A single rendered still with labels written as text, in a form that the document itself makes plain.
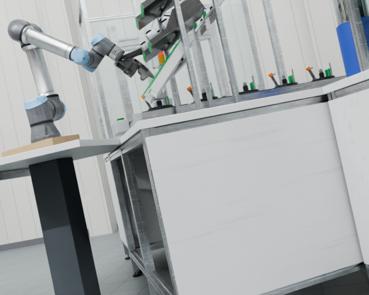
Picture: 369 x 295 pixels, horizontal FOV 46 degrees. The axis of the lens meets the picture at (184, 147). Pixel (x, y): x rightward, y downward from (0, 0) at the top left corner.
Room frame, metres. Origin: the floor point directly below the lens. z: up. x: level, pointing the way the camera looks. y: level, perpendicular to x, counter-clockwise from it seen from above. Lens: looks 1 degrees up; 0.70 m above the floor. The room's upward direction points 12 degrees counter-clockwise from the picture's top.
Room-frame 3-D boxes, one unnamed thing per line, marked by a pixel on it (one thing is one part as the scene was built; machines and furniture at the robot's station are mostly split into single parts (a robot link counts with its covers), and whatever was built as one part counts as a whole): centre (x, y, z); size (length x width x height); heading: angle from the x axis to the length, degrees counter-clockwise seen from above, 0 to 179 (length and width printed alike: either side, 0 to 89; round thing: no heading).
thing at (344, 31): (1.89, -0.85, 0.99); 0.16 x 0.16 x 0.27
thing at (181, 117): (2.38, -0.35, 0.84); 1.50 x 1.41 x 0.03; 15
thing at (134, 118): (2.49, 0.30, 0.91); 0.89 x 0.06 x 0.11; 15
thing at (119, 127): (2.29, 0.31, 0.93); 0.21 x 0.07 x 0.06; 15
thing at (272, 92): (2.39, -0.38, 0.91); 1.24 x 0.33 x 0.10; 105
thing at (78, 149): (2.17, 0.63, 0.84); 0.90 x 0.70 x 0.03; 167
